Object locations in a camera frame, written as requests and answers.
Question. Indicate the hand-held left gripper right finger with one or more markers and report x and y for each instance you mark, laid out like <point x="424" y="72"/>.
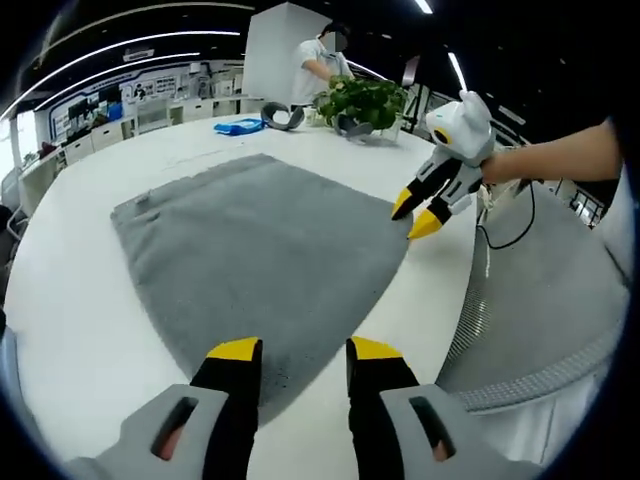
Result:
<point x="385" y="430"/>

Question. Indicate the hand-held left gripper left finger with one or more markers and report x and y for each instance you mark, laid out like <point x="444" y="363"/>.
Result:
<point x="210" y="430"/>

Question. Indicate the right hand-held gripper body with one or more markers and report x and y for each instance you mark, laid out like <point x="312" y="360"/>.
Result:
<point x="467" y="135"/>

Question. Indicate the grey towel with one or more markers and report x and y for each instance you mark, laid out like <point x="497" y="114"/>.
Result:
<point x="250" y="250"/>

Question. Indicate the grey curved headrest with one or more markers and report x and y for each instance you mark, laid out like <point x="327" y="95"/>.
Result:
<point x="350" y="129"/>

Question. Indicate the green potted plant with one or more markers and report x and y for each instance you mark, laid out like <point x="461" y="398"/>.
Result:
<point x="365" y="102"/>

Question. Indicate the small white cup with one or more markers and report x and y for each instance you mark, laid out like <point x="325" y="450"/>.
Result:
<point x="312" y="116"/>

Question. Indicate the blue wipes packet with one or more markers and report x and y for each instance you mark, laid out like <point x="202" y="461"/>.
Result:
<point x="237" y="126"/>

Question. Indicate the white mesh office chair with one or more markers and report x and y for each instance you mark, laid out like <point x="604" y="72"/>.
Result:
<point x="152" y="116"/>

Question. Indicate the row of white cabinets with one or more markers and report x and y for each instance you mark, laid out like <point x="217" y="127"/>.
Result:
<point x="105" y="137"/>

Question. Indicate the ceiling air conditioner unit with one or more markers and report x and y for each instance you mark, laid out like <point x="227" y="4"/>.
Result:
<point x="138" y="54"/>

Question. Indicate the blue box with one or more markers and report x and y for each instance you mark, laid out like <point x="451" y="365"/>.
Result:
<point x="115" y="112"/>

